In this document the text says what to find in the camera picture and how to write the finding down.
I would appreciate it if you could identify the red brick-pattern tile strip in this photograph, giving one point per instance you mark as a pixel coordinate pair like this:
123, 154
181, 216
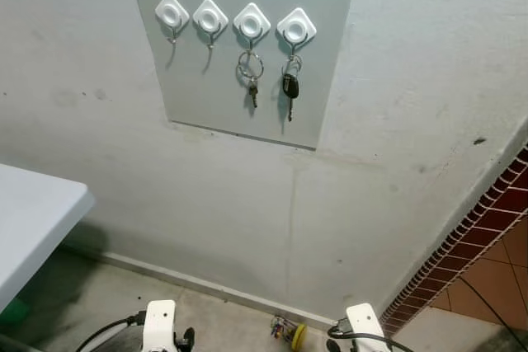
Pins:
487, 213

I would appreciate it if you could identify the white plastic table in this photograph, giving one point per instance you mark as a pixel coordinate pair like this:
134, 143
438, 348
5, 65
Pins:
33, 220

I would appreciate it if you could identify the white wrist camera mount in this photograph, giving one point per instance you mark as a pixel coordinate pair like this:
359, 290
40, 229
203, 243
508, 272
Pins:
364, 325
159, 323

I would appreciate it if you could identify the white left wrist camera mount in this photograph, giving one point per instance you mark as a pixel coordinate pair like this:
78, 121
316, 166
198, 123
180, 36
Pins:
159, 323

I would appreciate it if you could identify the white diamond wall hook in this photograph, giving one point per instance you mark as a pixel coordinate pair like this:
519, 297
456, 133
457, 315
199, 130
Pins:
209, 18
296, 28
172, 12
252, 21

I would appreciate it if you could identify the black car key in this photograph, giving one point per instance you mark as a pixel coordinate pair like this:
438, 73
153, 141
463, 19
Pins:
290, 85

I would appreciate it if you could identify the grey wall panel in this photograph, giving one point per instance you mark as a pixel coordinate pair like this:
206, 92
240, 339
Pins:
214, 88

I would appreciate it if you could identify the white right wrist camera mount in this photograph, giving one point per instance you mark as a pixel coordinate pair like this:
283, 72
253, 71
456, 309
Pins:
364, 325

